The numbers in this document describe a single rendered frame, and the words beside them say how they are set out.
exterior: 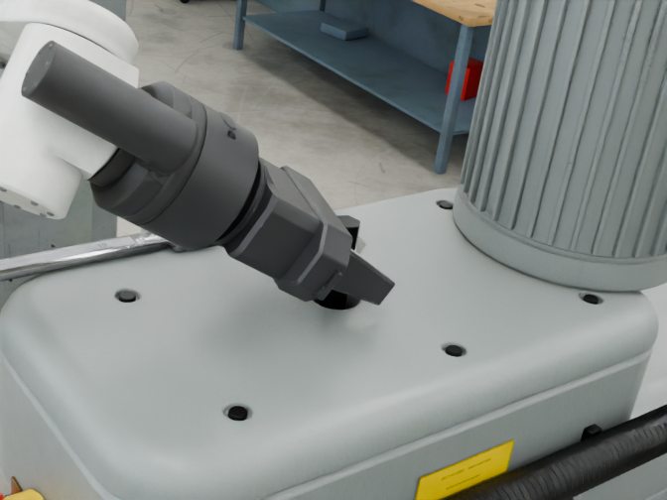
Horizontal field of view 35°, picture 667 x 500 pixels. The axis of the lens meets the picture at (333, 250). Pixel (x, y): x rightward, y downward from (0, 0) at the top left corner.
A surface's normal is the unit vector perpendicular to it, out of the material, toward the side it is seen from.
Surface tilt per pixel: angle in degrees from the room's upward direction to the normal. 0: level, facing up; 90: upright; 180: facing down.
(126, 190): 84
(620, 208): 90
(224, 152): 51
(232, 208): 83
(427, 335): 0
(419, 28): 90
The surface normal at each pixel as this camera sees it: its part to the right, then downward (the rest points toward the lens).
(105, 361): 0.13, -0.87
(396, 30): -0.80, 0.19
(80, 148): 0.58, 0.05
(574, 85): -0.47, 0.36
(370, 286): 0.33, 0.49
